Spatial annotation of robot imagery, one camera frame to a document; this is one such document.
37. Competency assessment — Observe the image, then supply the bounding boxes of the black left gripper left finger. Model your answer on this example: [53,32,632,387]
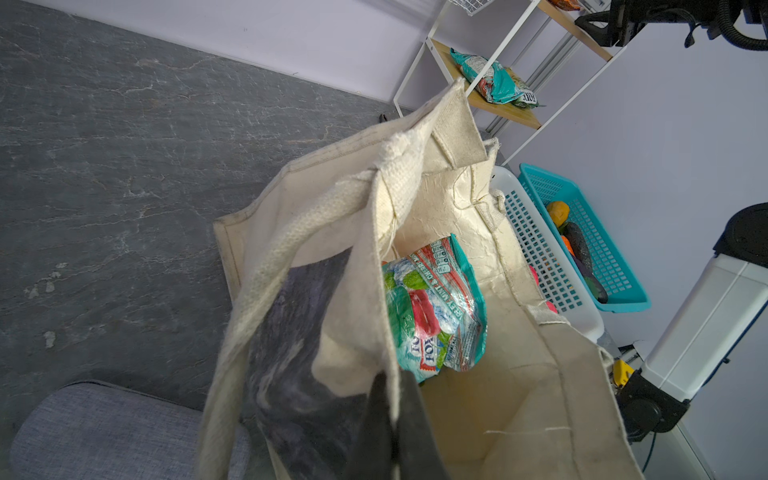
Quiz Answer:
[344,372,393,480]

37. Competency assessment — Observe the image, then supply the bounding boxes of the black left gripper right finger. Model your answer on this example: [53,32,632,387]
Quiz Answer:
[395,371,450,480]

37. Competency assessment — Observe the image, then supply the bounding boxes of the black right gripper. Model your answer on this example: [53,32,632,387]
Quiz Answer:
[575,0,767,51]

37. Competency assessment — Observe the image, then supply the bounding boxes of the cream canvas grocery bag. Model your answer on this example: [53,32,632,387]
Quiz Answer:
[194,80,641,479]

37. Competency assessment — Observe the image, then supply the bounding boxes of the green pink snack bag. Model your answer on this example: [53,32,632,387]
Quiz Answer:
[381,234,488,383]

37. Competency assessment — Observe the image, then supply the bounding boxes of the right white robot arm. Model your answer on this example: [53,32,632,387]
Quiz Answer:
[576,1,767,443]

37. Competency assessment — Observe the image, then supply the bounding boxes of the orange Fox's candy bag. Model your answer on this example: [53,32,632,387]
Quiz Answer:
[548,0,582,11]

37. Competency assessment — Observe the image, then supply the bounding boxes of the green Fox's candy bag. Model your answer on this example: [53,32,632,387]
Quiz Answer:
[507,69,540,109]

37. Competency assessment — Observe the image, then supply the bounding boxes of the teal snack bag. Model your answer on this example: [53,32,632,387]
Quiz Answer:
[450,48,516,104]

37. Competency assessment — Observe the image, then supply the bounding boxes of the white wooden two-tier shelf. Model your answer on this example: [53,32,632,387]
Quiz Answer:
[393,1,620,133]

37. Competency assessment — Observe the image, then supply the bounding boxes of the white plastic fruit basket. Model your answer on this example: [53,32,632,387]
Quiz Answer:
[491,166,604,342]

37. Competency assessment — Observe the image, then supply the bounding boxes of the yellow lemon in teal basket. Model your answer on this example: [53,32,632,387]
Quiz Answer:
[546,201,570,229]

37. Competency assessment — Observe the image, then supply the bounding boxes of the teal plastic vegetable basket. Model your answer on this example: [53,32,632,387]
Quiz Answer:
[518,163,651,313]

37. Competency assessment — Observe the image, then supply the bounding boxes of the dark cucumber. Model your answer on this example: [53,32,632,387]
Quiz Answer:
[560,221,609,304]

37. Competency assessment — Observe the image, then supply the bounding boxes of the grey cloth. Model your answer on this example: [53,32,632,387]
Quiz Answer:
[8,380,253,480]

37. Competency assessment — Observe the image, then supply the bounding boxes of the long white wire basket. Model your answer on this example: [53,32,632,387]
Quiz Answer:
[449,0,494,16]

